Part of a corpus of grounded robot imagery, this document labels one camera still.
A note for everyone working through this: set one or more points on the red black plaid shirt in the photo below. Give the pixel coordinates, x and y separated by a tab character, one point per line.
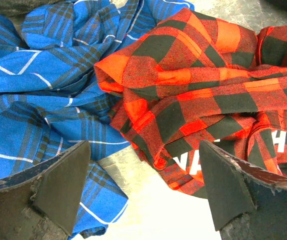
197	78

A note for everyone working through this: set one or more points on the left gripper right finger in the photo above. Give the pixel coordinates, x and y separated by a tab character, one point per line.
246	201

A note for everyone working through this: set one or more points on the black flower-print garment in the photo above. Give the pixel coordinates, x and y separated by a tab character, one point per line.
11	8

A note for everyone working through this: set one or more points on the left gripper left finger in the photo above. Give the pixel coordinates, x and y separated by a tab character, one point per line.
41	202

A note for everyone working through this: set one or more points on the blue plaid shirt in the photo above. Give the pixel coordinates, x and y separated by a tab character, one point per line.
50	98

